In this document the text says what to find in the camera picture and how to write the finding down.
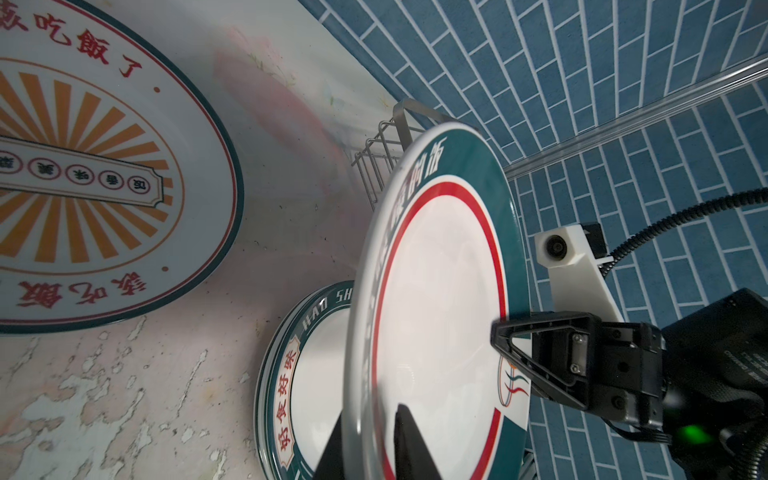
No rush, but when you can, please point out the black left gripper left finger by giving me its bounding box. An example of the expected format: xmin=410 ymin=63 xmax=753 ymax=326
xmin=312 ymin=417 xmax=345 ymax=480

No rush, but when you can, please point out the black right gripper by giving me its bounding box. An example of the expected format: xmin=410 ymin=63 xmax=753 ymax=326
xmin=490 ymin=289 xmax=767 ymax=479

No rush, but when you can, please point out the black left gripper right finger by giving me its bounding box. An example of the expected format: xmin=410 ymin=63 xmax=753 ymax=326
xmin=394 ymin=404 xmax=441 ymax=480

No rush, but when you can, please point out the rearmost plate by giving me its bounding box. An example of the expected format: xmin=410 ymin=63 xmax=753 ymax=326
xmin=1 ymin=1 xmax=244 ymax=335

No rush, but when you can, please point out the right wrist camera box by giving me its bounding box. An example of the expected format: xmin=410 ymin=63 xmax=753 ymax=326
xmin=534 ymin=223 xmax=625 ymax=322

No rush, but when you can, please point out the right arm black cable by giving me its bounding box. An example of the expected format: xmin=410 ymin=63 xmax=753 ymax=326
xmin=599 ymin=187 xmax=768 ymax=277

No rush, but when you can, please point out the chrome wire dish rack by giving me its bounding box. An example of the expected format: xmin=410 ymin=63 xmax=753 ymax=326
xmin=352 ymin=98 xmax=455 ymax=209

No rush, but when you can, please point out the aluminium corner frame post right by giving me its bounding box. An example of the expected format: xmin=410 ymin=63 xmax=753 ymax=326
xmin=504 ymin=54 xmax=767 ymax=181

